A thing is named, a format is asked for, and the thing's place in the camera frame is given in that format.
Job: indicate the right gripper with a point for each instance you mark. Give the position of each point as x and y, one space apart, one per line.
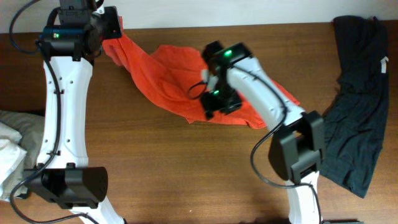
210 104

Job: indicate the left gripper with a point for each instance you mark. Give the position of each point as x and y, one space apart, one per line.
112 22

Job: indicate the red t-shirt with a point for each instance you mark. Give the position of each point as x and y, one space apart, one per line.
164 76

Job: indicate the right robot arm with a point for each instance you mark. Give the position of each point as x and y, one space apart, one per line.
297 137

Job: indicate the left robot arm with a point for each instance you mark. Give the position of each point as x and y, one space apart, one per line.
69 43

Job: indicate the grey folded garment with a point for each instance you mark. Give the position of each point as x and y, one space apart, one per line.
31 127

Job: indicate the black t-shirt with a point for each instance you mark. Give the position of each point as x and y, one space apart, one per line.
355 122

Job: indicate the white folded garment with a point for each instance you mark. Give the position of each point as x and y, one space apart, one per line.
11 153

